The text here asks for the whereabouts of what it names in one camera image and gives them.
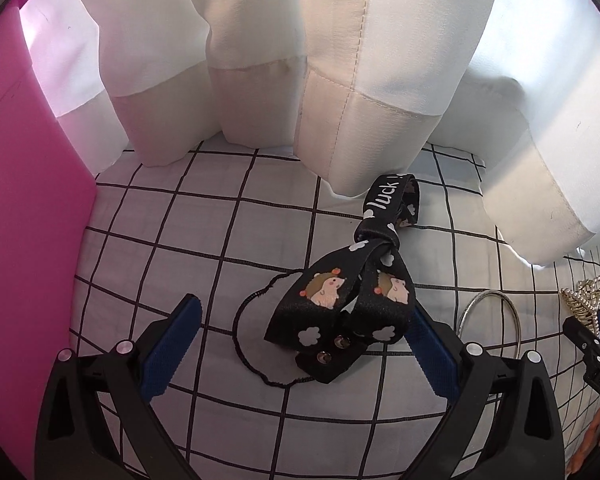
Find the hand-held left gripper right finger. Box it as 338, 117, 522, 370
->
404, 305, 565, 480

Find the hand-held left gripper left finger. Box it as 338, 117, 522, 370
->
34, 294, 202, 480

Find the gold rhinestone hair claw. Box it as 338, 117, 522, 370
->
559, 277, 600, 333

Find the black hedgehog print lanyard strap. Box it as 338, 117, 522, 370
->
264, 174, 421, 385

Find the white black grid cloth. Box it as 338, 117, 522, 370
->
65, 137, 600, 480

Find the pink plastic panel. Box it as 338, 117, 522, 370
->
0, 0, 98, 466

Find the white curtain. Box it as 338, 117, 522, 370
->
20, 0, 600, 267

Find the silver bangle bracelet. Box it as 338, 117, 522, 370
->
456, 289, 522, 361

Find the thin black elastic cord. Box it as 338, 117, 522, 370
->
232, 269, 331, 388

